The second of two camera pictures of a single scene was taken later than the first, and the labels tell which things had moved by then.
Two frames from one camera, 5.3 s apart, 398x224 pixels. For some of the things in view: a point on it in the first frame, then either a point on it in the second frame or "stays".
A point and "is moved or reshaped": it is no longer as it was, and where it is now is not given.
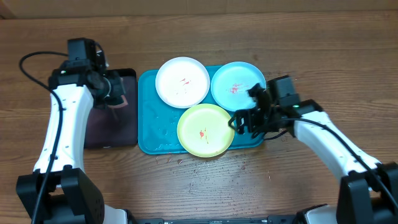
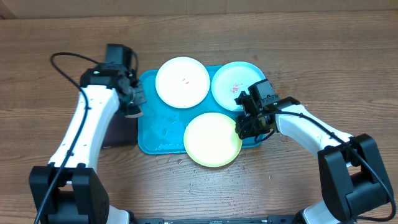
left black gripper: (98, 101) → (140, 91)
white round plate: (183, 82) stays
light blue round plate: (230, 83) stays
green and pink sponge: (117, 101) is moved or reshaped
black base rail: (269, 219) stays
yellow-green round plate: (204, 130) is moved or reshaped
